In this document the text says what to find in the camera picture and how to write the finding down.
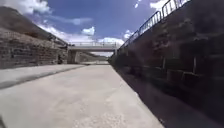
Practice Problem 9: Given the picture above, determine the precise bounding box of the concrete bridge with railing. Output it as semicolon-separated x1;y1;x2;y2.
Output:
66;41;119;65

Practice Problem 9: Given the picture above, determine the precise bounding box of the metal railing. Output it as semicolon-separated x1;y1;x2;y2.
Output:
117;0;191;52

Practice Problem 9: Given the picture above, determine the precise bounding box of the dark stone retaining wall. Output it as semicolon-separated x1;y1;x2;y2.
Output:
109;0;224;124

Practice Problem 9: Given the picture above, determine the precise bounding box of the grey stone wall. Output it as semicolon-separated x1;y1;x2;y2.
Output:
0;27;69;70

